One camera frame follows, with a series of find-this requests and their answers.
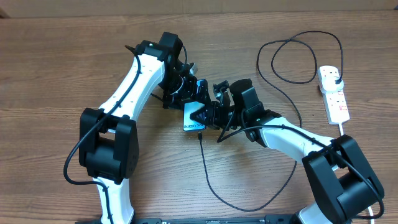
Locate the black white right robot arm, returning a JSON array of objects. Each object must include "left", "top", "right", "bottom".
[{"left": 183, "top": 79, "right": 384, "bottom": 223}]

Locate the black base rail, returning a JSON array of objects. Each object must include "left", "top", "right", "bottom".
[{"left": 74, "top": 213, "right": 299, "bottom": 224}]

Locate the white power strip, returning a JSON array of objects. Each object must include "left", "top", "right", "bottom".
[{"left": 317, "top": 65, "right": 350, "bottom": 124}]

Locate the white power strip cord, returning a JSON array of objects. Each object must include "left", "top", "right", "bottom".
[{"left": 338, "top": 122, "right": 375, "bottom": 224}]

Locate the white charger adapter plug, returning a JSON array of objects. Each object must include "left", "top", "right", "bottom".
[{"left": 319, "top": 77, "right": 345, "bottom": 94}]

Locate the blue Samsung Galaxy smartphone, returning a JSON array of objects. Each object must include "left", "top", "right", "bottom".
[{"left": 182, "top": 101, "right": 207, "bottom": 133}]

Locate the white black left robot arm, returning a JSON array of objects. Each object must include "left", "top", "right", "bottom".
[{"left": 73, "top": 33, "right": 210, "bottom": 223}]

